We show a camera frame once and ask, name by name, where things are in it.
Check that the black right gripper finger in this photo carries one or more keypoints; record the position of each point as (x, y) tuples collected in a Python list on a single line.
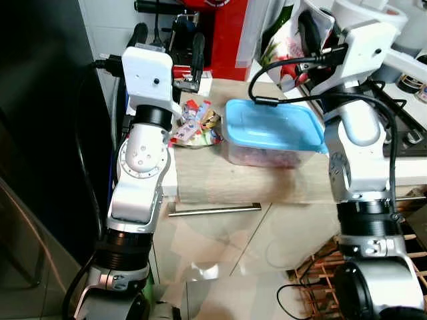
[(309, 33)]

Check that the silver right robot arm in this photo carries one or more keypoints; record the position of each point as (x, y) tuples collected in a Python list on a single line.
[(357, 153)]

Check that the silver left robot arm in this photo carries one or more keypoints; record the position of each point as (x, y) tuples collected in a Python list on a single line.
[(137, 180)]

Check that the black fridge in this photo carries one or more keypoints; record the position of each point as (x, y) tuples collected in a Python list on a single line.
[(40, 100)]

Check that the white paper card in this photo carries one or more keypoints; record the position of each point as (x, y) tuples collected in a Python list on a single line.
[(205, 85)]

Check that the printed white snack bag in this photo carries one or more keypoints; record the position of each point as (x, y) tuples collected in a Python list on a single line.
[(287, 46)]

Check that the red kitchen appliance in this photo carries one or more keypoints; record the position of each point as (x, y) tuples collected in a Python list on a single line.
[(230, 40)]

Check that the colourful snack packets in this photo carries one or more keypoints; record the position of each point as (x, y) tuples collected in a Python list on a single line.
[(197, 126)]

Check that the white rice cooker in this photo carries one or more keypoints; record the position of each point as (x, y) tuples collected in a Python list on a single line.
[(373, 13)]

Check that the dark sauce bottle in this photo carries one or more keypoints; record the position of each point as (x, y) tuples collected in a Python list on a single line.
[(408, 83)]

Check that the white plastic jug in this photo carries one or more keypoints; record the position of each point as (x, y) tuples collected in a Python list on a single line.
[(410, 20)]

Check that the blue lidded food container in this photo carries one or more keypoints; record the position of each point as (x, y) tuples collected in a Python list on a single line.
[(267, 126)]

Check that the red labelled small bottle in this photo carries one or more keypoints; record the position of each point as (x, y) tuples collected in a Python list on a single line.
[(421, 93)]

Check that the black gas stove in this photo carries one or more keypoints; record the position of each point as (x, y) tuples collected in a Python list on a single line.
[(407, 120)]

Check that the white kitchen cabinet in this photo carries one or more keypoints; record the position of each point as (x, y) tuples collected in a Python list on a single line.
[(220, 246)]

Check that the green bag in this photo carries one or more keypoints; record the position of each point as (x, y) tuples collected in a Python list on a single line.
[(149, 293)]

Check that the wooden wine rack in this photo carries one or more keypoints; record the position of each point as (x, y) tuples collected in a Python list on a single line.
[(320, 273)]

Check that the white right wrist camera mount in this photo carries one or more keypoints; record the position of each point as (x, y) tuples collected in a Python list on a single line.
[(360, 53)]

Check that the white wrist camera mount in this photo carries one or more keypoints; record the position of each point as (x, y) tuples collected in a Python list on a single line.
[(147, 76), (360, 53)]

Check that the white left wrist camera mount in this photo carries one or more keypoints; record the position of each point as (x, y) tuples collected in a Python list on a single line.
[(147, 76)]

